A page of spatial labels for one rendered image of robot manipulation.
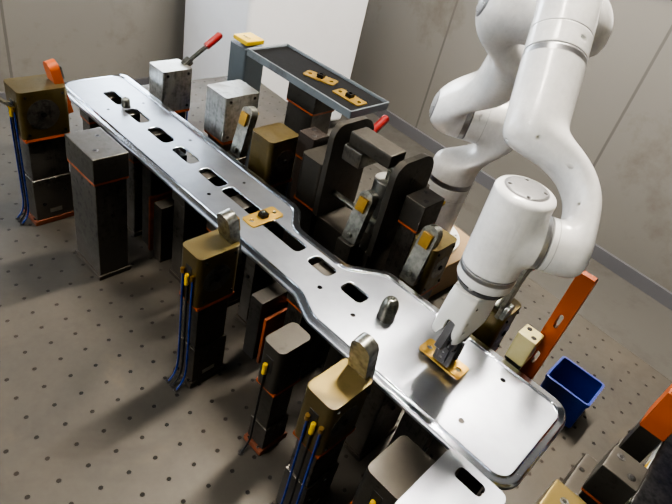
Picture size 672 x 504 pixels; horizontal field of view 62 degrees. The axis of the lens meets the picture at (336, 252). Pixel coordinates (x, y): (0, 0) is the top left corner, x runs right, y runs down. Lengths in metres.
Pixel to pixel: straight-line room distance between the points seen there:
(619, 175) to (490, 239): 2.63
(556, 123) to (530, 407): 0.45
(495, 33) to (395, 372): 0.61
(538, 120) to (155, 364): 0.88
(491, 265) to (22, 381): 0.91
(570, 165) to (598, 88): 2.55
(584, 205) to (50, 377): 1.01
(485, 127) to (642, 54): 1.97
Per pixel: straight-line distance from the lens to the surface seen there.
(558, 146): 0.82
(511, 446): 0.93
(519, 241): 0.77
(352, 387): 0.83
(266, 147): 1.29
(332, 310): 0.99
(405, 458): 0.87
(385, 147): 1.12
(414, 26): 4.01
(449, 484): 0.85
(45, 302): 1.41
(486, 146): 1.42
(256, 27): 3.20
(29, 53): 3.69
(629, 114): 3.32
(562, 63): 0.86
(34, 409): 1.22
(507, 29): 1.08
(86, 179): 1.32
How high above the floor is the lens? 1.68
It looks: 37 degrees down
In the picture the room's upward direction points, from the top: 15 degrees clockwise
